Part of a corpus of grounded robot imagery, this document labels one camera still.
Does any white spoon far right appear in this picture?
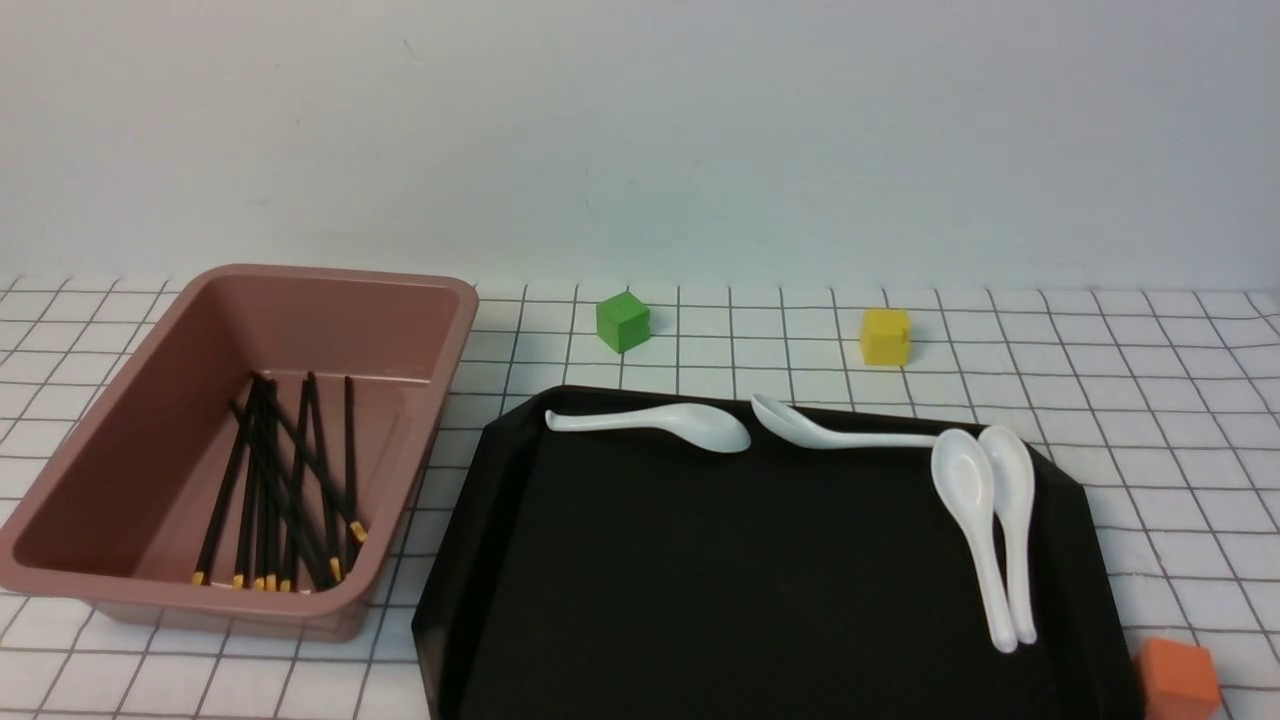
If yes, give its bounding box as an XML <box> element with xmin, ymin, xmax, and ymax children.
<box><xmin>978</xmin><ymin>425</ymin><xmax>1037</xmax><ymax>644</ymax></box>

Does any white spoon left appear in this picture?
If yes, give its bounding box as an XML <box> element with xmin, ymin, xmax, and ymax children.
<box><xmin>544</xmin><ymin>404</ymin><xmax>751</xmax><ymax>454</ymax></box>

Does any white spoon upper middle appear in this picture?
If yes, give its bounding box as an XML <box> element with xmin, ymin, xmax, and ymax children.
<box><xmin>751</xmin><ymin>395</ymin><xmax>938</xmax><ymax>450</ymax></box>

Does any white spoon front right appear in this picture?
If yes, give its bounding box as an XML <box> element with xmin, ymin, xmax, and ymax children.
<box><xmin>931</xmin><ymin>428</ymin><xmax>1019</xmax><ymax>653</ymax></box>

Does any black chopstick rightmost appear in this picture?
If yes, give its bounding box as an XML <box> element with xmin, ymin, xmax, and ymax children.
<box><xmin>344</xmin><ymin>375</ymin><xmax>361</xmax><ymax>571</ymax></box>

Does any white spoon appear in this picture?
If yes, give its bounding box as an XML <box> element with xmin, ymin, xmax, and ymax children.
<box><xmin>751</xmin><ymin>395</ymin><xmax>938</xmax><ymax>450</ymax></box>
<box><xmin>544</xmin><ymin>404</ymin><xmax>751</xmax><ymax>454</ymax></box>
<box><xmin>978</xmin><ymin>425</ymin><xmax>1037</xmax><ymax>644</ymax></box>
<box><xmin>931</xmin><ymin>428</ymin><xmax>1019</xmax><ymax>653</ymax></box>

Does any green cube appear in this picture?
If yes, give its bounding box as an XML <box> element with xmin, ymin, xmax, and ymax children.
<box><xmin>595</xmin><ymin>291</ymin><xmax>652</xmax><ymax>354</ymax></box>

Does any black plastic tray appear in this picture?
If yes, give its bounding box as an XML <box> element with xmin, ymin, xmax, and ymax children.
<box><xmin>411</xmin><ymin>386</ymin><xmax>1146</xmax><ymax>719</ymax></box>

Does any yellow cube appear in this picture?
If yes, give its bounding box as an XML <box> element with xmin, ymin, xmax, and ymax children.
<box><xmin>859</xmin><ymin>307</ymin><xmax>911</xmax><ymax>366</ymax></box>

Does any orange cube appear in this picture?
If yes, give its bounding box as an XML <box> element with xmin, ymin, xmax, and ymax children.
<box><xmin>1135</xmin><ymin>637</ymin><xmax>1222</xmax><ymax>719</ymax></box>

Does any pink plastic bin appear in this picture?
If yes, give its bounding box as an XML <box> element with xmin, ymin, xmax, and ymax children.
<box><xmin>3</xmin><ymin>265</ymin><xmax>477</xmax><ymax>642</ymax></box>

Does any black chopstick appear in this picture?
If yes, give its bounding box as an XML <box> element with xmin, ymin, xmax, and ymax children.
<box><xmin>232</xmin><ymin>380</ymin><xmax>262</xmax><ymax>591</ymax></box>
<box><xmin>250</xmin><ymin>372</ymin><xmax>369</xmax><ymax>547</ymax></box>
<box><xmin>191</xmin><ymin>380</ymin><xmax>259</xmax><ymax>585</ymax></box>
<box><xmin>344</xmin><ymin>375</ymin><xmax>361</xmax><ymax>571</ymax></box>
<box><xmin>278</xmin><ymin>438</ymin><xmax>312</xmax><ymax>593</ymax></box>
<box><xmin>252</xmin><ymin>380</ymin><xmax>278</xmax><ymax>593</ymax></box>

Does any black chopstick diagonal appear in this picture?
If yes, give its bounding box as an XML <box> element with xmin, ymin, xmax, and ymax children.
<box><xmin>255</xmin><ymin>414</ymin><xmax>337</xmax><ymax>593</ymax></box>

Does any black chopstick leftmost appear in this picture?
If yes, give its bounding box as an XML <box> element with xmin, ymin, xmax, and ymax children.
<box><xmin>191</xmin><ymin>380</ymin><xmax>259</xmax><ymax>585</ymax></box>

